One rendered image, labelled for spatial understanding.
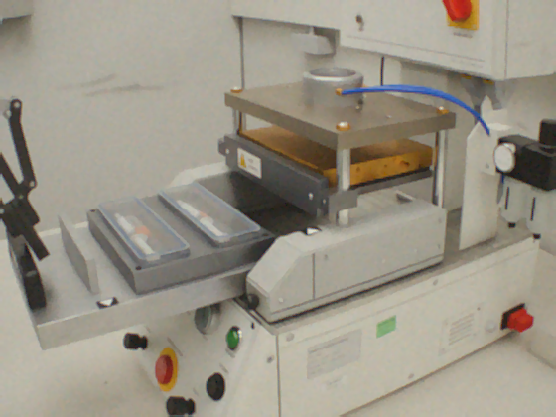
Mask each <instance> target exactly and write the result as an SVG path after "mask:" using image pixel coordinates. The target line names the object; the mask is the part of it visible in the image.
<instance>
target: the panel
mask: <svg viewBox="0 0 556 417"><path fill-rule="evenodd" d="M216 303H217V306H218V309H219V323H218V327H217V329H216V331H215V332H213V333H212V334H211V335H204V334H202V333H201V332H200V331H199V330H198V329H197V328H196V327H195V321H194V317H195V311H196V309H192V310H189V311H186V312H184V313H178V314H176V315H172V316H169V317H167V318H160V319H158V320H155V321H152V322H149V323H148V322H146V323H143V324H141V325H138V326H132V327H129V328H128V331H127V332H129V333H133V334H138V335H139V336H140V337H142V336H146V337H147V339H148V346H147V347H146V348H145V350H142V349H141V348H140V347H139V348H138V349H137V350H134V349H132V350H131V351H132V353H133V354H134V356H136V358H137V360H138V361H139V363H140V364H141V365H142V367H143V368H144V370H145V372H146V374H147V375H148V377H149V378H150V380H151V381H152V382H153V384H154V385H155V387H156V388H157V389H158V391H159V393H160V394H161V395H162V396H163V398H164V400H165V402H166V401H167V399H168V398H169V397H171V396H183V397H185V399H186V400H187V401H188V398H192V399H193V400H194V401H195V403H196V408H195V413H194V414H193V415H192V416H188V414H187V413H186V415H184V416H176V417H225V415H226V413H227V411H228V409H229V408H228V406H229V404H230V402H231V399H232V397H233V395H234V393H235V388H236V386H237V383H238V382H239V379H240V376H241V375H242V372H243V369H244V366H245V363H246V361H247V359H248V356H249V354H250V352H251V349H252V347H253V342H254V339H255V338H256V335H257V332H258V330H259V328H260V324H259V323H258V322H257V321H256V320H255V319H254V318H253V317H252V316H250V315H249V314H248V313H247V312H246V311H245V310H244V309H243V308H242V307H241V306H240V305H239V304H238V303H237V302H236V301H234V300H233V299H232V298H231V299H228V300H227V299H225V300H222V301H219V302H216ZM231 329H236V330H237V333H238V341H237V346H235V347H230V346H229V345H228V344H227V343H226V341H225V336H226V334H227V333H228V331H229V330H231ZM162 354H165V355H169V356H170V357H171V359H172V361H173V365H174V370H173V375H172V378H171V379H172V380H171V381H170V382H169V383H168V384H167V385H165V384H161V383H158V381H157V380H156V377H155V364H156V360H157V358H158V357H160V356H161V355H162ZM211 375H218V376H219V377H220V380H221V383H222V392H221V394H220V397H218V398H210V397H209V396H208V395H207V392H206V383H207V380H208V378H209V377H210V376H211Z"/></svg>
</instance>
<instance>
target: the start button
mask: <svg viewBox="0 0 556 417"><path fill-rule="evenodd" d="M206 392H207V395H208V396H209V397H210V398H218V397H220V394H221V392H222V383H221V380H220V377H219V376H218V375H211V376H210V377H209V378H208V380H207V383H206Z"/></svg>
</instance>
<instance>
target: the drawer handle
mask: <svg viewBox="0 0 556 417"><path fill-rule="evenodd" d="M6 237H7V242H8V246H9V250H10V254H11V257H13V258H14V260H15V266H16V267H17V270H18V273H19V274H20V278H21V282H22V284H23V287H24V290H25V294H26V297H27V302H28V305H29V308H30V309H33V308H40V307H42V306H45V305H47V302H46V298H45V293H44V289H43V283H42V278H41V273H40V272H39V270H38V268H37V266H36V262H35V260H34V258H33V256H32V254H31V250H30V248H29V246H28V244H27V242H26V239H25V238H24V237H23V236H22V235H20V236H18V237H16V239H15V238H13V236H11V235H10V234H9V231H8V230H7V228H6Z"/></svg>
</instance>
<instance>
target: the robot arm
mask: <svg viewBox="0 0 556 417"><path fill-rule="evenodd" d="M22 106H23V104H22V102H21V100H20V99H19V98H18V97H16V96H11V97H10V98H0V110H1V114H2V115H3V117H4V118H5V119H8V125H9V127H10V129H9V130H10V132H11V138H12V140H13V145H14V147H15V150H16V151H15V152H16V155H17V158H18V163H19V165H20V170H21V173H22V175H23V180H22V181H21V182H20V183H19V181H17V179H16V177H15V175H14V174H13V172H12V170H11V169H10V168H11V167H9V165H8V162H7V161H5V158H4V156H3V154H2V153H1V151H0V174H1V176H2V177H3V178H4V181H5V183H6V184H7V186H8V187H9V190H10V191H11V192H12V195H13V196H14V198H13V199H12V200H10V201H9V202H7V203H6V204H5V205H4V203H3V200H2V199H1V198H0V219H1V220H2V221H3V224H4V226H5V227H6V228H7V230H8V231H9V234H10V235H11V236H13V238H15V239H16V237H18V236H20V235H22V236H23V237H24V238H25V239H26V242H27V244H28V245H29V246H30V248H31V250H32V251H33V252H34V254H35V256H36V257H37V258H38V260H39V262H40V261H42V260H43V258H46V257H48V256H49V255H50V252H49V250H47V248H46V246H45V243H44V242H43V240H41V237H40V236H39V235H38V234H37V232H36V230H35V229H34V228H33V226H35V225H36V224H37V223H39V222H40V217H39V216H38V214H37V213H36V211H35V209H34V208H33V206H32V204H31V203H30V202H29V193H30V191H31V190H32V189H33V188H35V187H36V186H37V178H36V176H35V173H34V168H33V165H32V162H31V157H30V155H29V149H28V147H27V144H26V143H27V141H26V139H25V136H24V131H23V128H22V127H23V126H22V123H21V115H22Z"/></svg>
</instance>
